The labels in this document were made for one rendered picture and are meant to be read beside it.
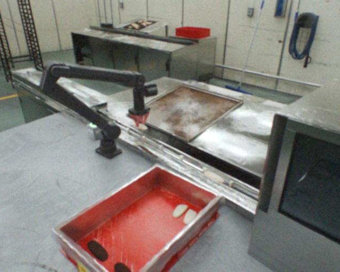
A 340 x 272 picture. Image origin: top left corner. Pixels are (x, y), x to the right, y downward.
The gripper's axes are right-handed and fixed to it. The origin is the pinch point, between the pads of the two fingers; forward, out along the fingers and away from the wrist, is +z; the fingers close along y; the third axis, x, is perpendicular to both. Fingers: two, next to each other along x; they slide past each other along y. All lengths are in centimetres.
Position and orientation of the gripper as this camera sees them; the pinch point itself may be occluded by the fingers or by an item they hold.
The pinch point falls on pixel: (140, 124)
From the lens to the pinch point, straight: 148.2
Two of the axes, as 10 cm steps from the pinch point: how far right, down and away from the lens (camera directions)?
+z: 0.1, 8.8, 4.7
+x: -7.0, -3.3, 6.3
